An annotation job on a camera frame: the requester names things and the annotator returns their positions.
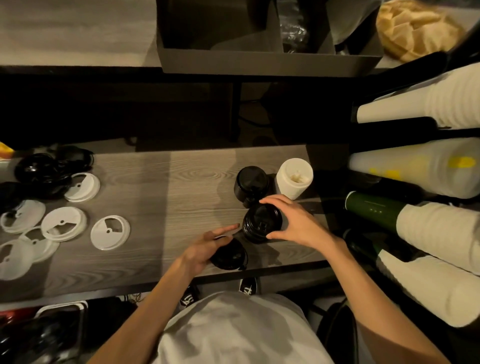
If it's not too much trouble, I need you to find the dark metal organizer box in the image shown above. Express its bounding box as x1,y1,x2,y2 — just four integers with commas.
155,0,384,78

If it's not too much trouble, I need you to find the grey foil pouch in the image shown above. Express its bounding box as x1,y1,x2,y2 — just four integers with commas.
326,0,382,46

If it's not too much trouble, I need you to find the white paper cup stack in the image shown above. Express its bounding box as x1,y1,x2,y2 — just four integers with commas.
351,61,480,130

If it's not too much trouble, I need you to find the black shoe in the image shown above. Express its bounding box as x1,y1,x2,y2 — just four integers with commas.
179,284,200,308
239,277,260,296

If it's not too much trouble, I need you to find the person's right hand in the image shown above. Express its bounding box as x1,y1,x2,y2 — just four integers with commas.
259,194,348,253

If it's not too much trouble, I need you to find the translucent yellow print cup stack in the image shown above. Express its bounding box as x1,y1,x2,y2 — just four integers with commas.
347,137,480,200

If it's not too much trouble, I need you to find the clear plastic bag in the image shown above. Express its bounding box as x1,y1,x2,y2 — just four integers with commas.
279,0,310,53

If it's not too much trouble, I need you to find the black right shoe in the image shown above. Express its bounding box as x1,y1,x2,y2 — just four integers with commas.
239,277,260,296

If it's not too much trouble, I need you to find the person's left forearm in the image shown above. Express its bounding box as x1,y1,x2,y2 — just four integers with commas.
88,260,196,364

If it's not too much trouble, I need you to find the person's right forearm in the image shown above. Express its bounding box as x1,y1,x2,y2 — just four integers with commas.
326,239,451,364

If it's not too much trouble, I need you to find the pile of mixed cup lids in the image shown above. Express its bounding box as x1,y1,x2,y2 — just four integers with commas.
0,145,131,282

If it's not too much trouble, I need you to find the white shirt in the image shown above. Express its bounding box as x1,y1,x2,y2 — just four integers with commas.
151,291,335,364

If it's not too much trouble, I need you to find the stack of white lids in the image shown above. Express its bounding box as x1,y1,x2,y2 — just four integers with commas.
275,157,315,201

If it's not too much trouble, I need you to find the black left shoe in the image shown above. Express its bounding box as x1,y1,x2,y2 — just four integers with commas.
179,284,200,308

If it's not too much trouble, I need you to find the black cup lid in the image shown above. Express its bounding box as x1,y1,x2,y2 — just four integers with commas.
209,236,248,271
241,203,284,244
233,166,271,209

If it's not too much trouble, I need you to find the black rounded object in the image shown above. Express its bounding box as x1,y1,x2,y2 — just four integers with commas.
316,299,359,364

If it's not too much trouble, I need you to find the person's left hand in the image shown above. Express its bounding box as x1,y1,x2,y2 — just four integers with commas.
181,223,241,278

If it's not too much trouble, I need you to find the tan crumpled paper bundle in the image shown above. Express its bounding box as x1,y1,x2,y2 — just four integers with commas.
376,0,466,63

